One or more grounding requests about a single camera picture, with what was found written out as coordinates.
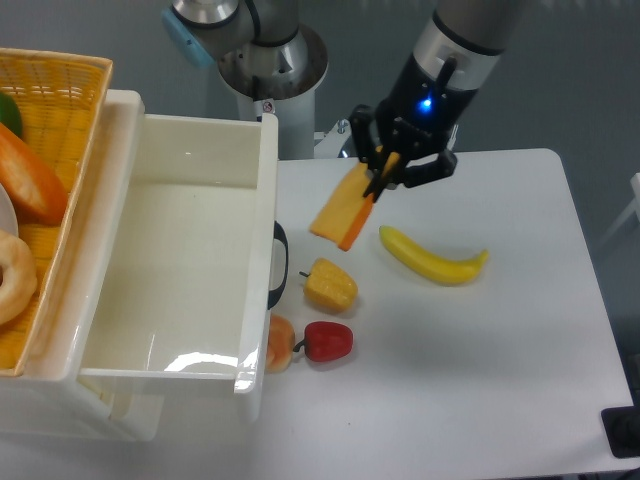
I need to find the white frame at right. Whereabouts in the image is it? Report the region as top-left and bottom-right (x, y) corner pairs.
(596, 173), (639, 254)

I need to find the black drawer handle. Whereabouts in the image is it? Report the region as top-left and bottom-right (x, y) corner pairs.
(267, 221), (290, 310)

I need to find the round bread bun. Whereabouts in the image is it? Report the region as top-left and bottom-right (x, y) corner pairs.
(265, 314), (295, 373)

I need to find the yellow woven basket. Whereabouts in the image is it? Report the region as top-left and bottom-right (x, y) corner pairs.
(1, 48), (113, 378)

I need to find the orange bread loaf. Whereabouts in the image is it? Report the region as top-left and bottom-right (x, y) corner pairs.
(1, 124), (68, 226)

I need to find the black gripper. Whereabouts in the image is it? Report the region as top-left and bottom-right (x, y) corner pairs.
(348, 55), (476, 202)

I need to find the black device at edge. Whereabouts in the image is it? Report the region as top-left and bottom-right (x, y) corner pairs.
(601, 406), (640, 459)

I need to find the red bell pepper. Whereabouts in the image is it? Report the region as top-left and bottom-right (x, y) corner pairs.
(293, 321), (354, 363)

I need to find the beige bagel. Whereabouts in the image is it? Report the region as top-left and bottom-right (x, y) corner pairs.
(1, 230), (38, 325)

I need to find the white drawer cabinet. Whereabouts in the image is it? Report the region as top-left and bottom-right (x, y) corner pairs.
(1, 91), (278, 445)

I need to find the white plate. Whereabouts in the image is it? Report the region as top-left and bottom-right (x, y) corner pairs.
(0, 185), (19, 236)

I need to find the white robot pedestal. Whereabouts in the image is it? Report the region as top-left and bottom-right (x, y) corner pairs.
(218, 24), (329, 160)

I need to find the orange bread slice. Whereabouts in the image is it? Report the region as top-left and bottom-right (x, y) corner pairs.
(309, 162), (375, 251)

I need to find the white open upper drawer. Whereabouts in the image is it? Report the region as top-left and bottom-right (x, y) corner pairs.
(80, 115), (278, 396)

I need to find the yellow bell pepper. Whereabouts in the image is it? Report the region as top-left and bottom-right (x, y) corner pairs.
(301, 258), (359, 313)

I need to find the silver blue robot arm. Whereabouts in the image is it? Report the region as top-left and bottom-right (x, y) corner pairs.
(161, 1), (527, 198)

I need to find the yellow banana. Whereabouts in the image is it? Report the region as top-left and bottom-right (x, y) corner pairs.
(378, 226), (490, 286)

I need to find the white bracket behind table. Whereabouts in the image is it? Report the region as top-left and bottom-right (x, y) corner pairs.
(447, 124), (459, 151)

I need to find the green pepper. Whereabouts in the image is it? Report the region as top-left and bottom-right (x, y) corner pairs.
(0, 92), (23, 138)

